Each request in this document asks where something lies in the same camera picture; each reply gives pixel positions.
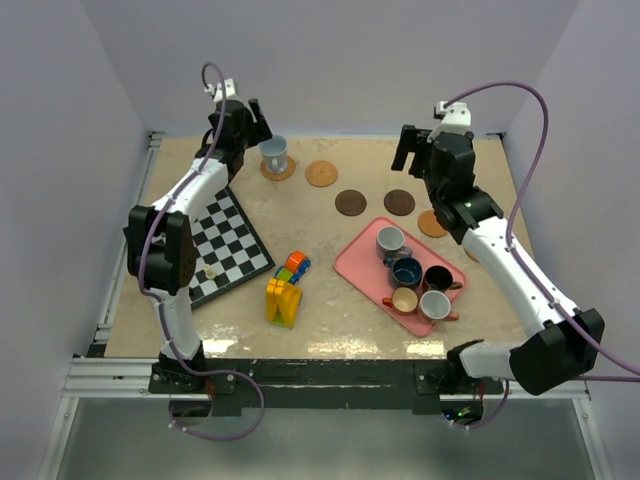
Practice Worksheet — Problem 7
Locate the small white cup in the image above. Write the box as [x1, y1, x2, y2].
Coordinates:
[376, 226, 413, 263]

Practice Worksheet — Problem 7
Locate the dark blue cup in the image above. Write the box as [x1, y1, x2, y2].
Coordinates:
[390, 257, 423, 290]

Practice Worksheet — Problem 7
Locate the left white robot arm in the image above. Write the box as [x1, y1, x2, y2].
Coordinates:
[124, 97, 272, 392]

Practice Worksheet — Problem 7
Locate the dark wooden coaster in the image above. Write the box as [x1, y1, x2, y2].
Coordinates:
[334, 189, 367, 216]
[383, 189, 415, 216]

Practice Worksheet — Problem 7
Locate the colourful toy car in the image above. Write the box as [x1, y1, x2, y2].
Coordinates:
[274, 251, 311, 285]

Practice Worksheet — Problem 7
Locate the orange cup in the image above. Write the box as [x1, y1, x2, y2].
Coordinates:
[381, 287, 418, 315]

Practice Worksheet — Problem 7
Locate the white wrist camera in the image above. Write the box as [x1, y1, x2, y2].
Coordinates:
[427, 101, 471, 143]
[204, 78, 241, 103]

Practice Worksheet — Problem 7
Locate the black white chessboard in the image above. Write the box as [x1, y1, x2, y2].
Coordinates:
[189, 187, 275, 309]

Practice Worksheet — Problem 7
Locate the large light blue cup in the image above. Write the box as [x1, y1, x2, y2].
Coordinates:
[258, 134, 288, 174]

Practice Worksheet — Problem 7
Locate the yellow toy block house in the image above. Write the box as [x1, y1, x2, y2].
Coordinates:
[266, 278, 303, 329]

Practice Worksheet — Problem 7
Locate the woven rattan coaster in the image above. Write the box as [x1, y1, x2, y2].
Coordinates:
[260, 156, 296, 181]
[464, 249, 478, 263]
[418, 209, 448, 238]
[305, 160, 338, 187]

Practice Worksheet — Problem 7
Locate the black cup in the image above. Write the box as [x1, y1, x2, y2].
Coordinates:
[422, 265, 464, 292]

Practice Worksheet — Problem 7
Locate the pink tray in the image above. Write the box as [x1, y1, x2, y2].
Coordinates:
[334, 217, 467, 337]

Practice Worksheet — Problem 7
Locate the white cup brown handle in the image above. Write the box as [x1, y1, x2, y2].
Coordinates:
[418, 290, 459, 321]

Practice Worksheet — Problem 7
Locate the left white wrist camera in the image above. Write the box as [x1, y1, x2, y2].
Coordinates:
[204, 78, 241, 103]

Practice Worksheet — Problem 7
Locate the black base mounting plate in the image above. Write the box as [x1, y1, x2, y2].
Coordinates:
[148, 358, 503, 417]

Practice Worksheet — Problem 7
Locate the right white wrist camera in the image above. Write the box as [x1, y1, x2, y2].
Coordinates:
[427, 101, 471, 143]

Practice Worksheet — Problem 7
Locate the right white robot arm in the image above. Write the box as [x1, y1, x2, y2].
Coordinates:
[391, 125, 605, 395]

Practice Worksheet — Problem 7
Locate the white chess piece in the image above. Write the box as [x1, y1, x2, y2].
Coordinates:
[203, 264, 216, 280]

